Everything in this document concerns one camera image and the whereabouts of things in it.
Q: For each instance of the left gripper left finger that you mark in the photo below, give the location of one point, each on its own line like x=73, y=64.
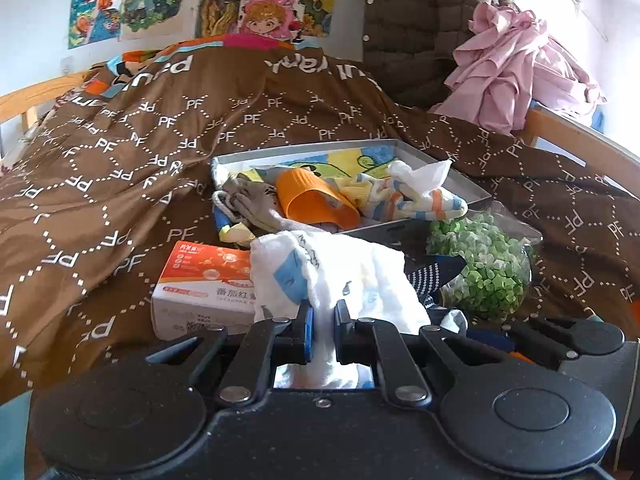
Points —
x=268, y=344

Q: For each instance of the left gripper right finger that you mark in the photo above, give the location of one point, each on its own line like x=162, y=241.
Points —
x=378, y=345

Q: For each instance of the white blue baby cloth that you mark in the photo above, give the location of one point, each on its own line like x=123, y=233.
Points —
x=291, y=267

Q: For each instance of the navy striped sock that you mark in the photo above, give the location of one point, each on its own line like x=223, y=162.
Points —
x=435, y=273

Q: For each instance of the orange white tissue box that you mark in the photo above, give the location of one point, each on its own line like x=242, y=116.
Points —
x=203, y=286

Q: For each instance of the bag of green paper stars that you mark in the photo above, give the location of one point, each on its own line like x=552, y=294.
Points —
x=497, y=249

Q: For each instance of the grey white glove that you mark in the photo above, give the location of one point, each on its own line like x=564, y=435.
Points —
x=255, y=203

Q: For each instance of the striped colourful sock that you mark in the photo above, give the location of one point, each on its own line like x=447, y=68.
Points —
x=390, y=199

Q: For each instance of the orange silicone cup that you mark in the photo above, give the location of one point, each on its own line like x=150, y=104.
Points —
x=306, y=198

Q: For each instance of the grey tray box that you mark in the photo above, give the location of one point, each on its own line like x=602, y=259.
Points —
x=344, y=159

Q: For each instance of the brown patterned duvet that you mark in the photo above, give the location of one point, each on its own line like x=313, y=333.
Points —
x=120, y=173

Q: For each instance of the pink cloth pile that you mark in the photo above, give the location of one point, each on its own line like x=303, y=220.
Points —
x=510, y=62

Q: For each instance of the brown quilted jacket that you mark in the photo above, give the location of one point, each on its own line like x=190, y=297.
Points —
x=408, y=45

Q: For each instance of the pink cartoon girl drawing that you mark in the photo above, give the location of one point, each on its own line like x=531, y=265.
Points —
x=282, y=20

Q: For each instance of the red-haired girl drawing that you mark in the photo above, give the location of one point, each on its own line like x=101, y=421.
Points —
x=93, y=21

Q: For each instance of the wooden bed rail right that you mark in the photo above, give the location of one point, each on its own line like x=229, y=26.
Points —
x=601, y=154

